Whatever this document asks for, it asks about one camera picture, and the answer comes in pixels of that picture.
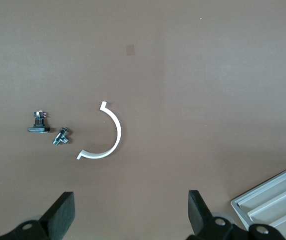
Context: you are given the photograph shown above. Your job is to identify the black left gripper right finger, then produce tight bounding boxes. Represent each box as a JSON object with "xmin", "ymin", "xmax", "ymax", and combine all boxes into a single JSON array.
[{"xmin": 186, "ymin": 190, "xmax": 286, "ymax": 240}]

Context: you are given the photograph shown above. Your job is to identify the black push button switch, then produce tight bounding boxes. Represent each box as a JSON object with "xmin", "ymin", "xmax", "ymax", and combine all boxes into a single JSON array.
[{"xmin": 27, "ymin": 111, "xmax": 51, "ymax": 135}]

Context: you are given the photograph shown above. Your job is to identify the white half ring clamp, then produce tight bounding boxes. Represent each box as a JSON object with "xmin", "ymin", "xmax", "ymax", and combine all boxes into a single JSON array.
[{"xmin": 76, "ymin": 100, "xmax": 122, "ymax": 160}]

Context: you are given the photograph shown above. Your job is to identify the small metal pipe fitting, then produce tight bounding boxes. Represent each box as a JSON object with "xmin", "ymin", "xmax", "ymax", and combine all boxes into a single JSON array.
[{"xmin": 52, "ymin": 126, "xmax": 70, "ymax": 146}]

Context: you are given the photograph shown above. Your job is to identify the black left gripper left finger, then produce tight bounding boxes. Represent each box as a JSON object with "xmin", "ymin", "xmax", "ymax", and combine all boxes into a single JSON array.
[{"xmin": 0, "ymin": 191, "xmax": 75, "ymax": 240}]

